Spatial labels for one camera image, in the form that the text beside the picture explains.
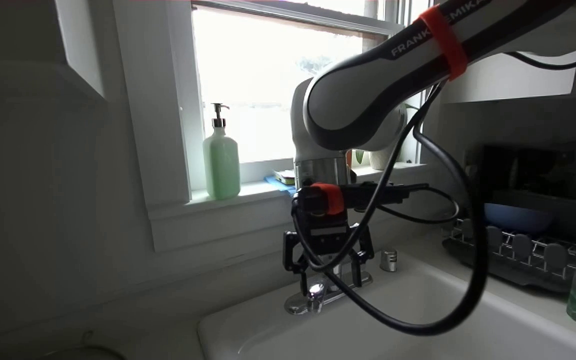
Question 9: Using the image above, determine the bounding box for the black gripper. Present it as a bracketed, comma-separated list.
[282, 182, 373, 274]

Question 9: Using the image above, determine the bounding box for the chrome sink faucet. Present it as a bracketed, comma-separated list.
[284, 260, 372, 317]

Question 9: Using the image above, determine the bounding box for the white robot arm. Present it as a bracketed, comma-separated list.
[292, 0, 576, 182]

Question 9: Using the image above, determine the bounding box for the chrome sink side knob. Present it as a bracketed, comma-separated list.
[379, 251, 397, 274]

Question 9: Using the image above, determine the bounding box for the blue sponge on sill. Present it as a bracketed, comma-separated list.
[265, 171, 295, 197]

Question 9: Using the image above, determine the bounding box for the green soap pump bottle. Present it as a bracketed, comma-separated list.
[204, 102, 239, 201]

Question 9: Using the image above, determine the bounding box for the blue bowl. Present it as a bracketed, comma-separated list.
[483, 202, 553, 236]

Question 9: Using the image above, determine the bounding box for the white ceramic sink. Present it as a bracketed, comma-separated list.
[195, 249, 576, 360]

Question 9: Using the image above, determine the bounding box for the black dish drying rack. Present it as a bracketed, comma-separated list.
[442, 189, 576, 296]

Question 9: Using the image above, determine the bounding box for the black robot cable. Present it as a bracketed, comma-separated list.
[290, 38, 576, 339]

